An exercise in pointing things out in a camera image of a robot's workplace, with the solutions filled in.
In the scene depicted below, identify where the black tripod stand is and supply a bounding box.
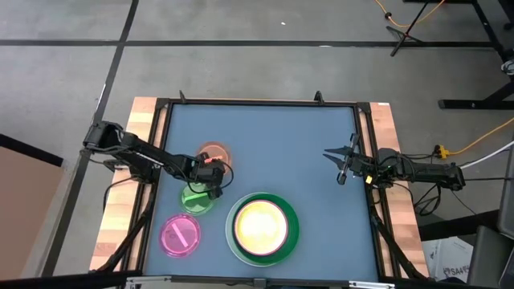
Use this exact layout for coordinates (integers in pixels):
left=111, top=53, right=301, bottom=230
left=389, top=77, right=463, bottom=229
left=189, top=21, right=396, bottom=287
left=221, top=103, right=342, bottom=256
left=385, top=0, right=431, bottom=57

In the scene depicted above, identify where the large green plastic plate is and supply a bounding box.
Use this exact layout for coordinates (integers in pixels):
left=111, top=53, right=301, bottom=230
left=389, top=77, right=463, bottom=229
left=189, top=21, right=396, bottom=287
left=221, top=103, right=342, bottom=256
left=228, top=192, right=301, bottom=267

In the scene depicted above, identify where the black floor cable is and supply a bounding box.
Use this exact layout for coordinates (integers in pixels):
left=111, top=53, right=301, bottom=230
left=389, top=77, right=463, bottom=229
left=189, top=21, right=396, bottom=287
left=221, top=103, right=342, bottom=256
left=412, top=182, right=443, bottom=218
left=103, top=176, right=136, bottom=212

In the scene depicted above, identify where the small orange transparent plate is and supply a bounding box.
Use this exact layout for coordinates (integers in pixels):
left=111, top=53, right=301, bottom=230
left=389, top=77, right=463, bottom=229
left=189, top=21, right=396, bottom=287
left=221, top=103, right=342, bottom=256
left=196, top=140, right=233, bottom=177

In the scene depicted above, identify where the dark grey chair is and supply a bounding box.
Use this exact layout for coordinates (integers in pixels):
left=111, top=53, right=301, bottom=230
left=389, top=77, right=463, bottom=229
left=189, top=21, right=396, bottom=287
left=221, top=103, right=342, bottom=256
left=467, top=224, right=514, bottom=289

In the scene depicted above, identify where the black desk frame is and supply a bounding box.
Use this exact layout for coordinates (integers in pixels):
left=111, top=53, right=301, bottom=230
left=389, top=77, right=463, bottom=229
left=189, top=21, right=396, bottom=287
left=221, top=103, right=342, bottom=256
left=403, top=0, right=514, bottom=111

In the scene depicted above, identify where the white printed bag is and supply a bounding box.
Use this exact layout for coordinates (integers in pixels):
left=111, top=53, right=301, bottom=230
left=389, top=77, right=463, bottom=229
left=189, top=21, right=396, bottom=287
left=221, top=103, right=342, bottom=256
left=421, top=236, right=475, bottom=283

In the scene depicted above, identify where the yellow cable with black connector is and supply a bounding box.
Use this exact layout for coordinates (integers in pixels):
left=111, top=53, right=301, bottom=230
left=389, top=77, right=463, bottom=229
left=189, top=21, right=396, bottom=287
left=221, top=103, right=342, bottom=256
left=373, top=0, right=447, bottom=29

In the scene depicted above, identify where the yellow cable with yellow plug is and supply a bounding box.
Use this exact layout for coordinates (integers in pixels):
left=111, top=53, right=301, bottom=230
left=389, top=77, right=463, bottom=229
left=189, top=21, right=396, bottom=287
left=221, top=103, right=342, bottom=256
left=434, top=117, right=514, bottom=159

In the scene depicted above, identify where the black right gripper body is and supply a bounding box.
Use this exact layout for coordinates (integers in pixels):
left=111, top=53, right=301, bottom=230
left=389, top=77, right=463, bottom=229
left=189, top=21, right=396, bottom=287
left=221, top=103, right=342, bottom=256
left=337, top=133, right=378, bottom=186

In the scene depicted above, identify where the pink opaque plastic plate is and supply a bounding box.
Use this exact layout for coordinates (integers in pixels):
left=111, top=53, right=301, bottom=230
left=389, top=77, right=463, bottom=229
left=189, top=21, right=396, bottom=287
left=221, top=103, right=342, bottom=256
left=233, top=198, right=290, bottom=257

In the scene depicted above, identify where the brown cardboard panel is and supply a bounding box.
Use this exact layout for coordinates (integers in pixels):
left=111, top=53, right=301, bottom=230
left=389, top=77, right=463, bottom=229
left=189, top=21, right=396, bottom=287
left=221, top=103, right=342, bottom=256
left=0, top=133, right=64, bottom=289

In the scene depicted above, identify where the large white plastic plate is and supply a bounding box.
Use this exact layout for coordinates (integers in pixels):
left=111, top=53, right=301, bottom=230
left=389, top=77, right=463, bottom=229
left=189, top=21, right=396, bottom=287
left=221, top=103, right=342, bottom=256
left=225, top=191, right=299, bottom=267

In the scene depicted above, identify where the small pink transparent plate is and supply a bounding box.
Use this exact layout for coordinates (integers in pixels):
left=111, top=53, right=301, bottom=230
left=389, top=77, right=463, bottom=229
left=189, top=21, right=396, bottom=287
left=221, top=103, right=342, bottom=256
left=159, top=214, right=202, bottom=258

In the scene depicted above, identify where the cream plastic plate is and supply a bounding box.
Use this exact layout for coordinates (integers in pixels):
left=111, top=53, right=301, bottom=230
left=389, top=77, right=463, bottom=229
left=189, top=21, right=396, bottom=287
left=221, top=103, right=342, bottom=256
left=236, top=201, right=287, bottom=254

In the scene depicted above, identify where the silver aluminium bar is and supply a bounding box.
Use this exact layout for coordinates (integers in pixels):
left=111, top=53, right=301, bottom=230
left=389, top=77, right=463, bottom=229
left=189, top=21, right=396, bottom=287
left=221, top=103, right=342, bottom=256
left=126, top=275, right=397, bottom=289

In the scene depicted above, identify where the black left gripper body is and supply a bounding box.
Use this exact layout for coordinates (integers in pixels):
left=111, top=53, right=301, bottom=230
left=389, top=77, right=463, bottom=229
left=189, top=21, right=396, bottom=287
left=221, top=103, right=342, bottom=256
left=186, top=151, right=226, bottom=201

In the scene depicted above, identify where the white cable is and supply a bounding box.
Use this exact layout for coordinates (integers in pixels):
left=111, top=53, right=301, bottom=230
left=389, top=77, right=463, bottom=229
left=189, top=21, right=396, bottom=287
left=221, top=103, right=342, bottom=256
left=457, top=141, right=514, bottom=171

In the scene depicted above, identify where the blue-grey table mat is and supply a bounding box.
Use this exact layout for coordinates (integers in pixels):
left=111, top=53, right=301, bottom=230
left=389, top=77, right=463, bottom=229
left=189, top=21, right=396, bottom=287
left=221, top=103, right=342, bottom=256
left=143, top=103, right=379, bottom=282

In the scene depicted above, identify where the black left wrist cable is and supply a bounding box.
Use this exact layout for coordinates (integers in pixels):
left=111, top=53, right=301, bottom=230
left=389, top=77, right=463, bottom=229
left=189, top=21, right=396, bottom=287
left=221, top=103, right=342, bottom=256
left=215, top=159, right=235, bottom=190

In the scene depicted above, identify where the black table frame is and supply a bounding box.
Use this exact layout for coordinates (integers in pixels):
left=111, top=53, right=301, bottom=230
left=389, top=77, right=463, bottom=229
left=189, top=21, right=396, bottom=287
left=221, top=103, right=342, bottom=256
left=90, top=90, right=433, bottom=282

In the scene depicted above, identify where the dark grey panel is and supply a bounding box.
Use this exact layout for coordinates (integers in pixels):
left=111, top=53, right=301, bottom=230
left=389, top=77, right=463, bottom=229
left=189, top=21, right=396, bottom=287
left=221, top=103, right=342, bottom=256
left=496, top=138, right=514, bottom=242

